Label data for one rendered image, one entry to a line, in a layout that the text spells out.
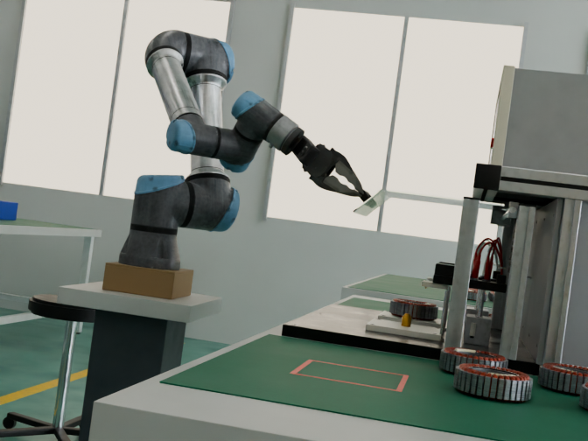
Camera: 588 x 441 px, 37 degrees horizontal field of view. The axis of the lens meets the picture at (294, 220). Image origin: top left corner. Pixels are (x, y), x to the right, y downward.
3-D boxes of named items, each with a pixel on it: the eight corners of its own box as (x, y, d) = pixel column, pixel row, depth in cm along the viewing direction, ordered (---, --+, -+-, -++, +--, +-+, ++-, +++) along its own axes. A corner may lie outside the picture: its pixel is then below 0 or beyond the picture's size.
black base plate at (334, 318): (281, 335, 170) (283, 324, 170) (331, 311, 232) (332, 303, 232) (534, 375, 160) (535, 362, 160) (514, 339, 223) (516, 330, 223)
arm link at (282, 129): (283, 113, 203) (261, 142, 203) (298, 125, 202) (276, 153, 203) (289, 117, 210) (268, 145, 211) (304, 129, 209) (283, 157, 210)
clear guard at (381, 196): (353, 212, 199) (356, 185, 199) (364, 216, 223) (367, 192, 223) (500, 231, 193) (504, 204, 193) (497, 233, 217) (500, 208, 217)
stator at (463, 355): (519, 383, 146) (522, 360, 146) (460, 379, 142) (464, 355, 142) (481, 369, 157) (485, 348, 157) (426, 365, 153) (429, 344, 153)
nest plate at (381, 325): (365, 329, 179) (366, 323, 179) (373, 323, 194) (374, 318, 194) (440, 341, 176) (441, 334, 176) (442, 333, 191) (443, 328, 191)
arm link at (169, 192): (122, 221, 222) (129, 168, 222) (172, 227, 229) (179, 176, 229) (139, 225, 212) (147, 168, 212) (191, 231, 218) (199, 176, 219)
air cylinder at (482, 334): (463, 342, 179) (466, 315, 179) (463, 339, 186) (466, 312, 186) (488, 346, 178) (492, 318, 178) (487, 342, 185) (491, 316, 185)
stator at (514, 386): (442, 383, 135) (445, 359, 135) (512, 390, 137) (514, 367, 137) (467, 399, 124) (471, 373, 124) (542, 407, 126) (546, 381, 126)
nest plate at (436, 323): (377, 320, 203) (377, 314, 203) (382, 315, 217) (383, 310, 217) (443, 330, 200) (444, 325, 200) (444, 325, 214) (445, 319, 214)
